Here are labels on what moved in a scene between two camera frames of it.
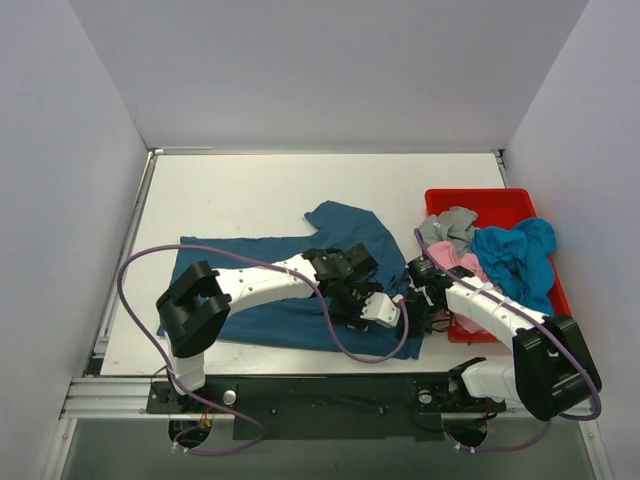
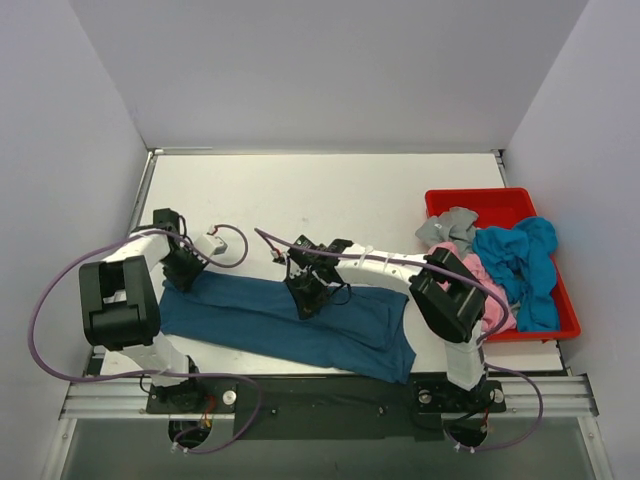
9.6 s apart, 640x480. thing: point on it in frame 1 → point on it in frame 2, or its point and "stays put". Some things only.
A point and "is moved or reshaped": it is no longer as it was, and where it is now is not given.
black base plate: x=376 y=408 stays put
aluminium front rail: x=127 y=398 stays put
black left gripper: x=351 y=304 → x=182 y=267
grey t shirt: x=453 y=225 stays put
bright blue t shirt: x=520 y=258 stays put
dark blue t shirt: x=302 y=323 is moved or reshaped
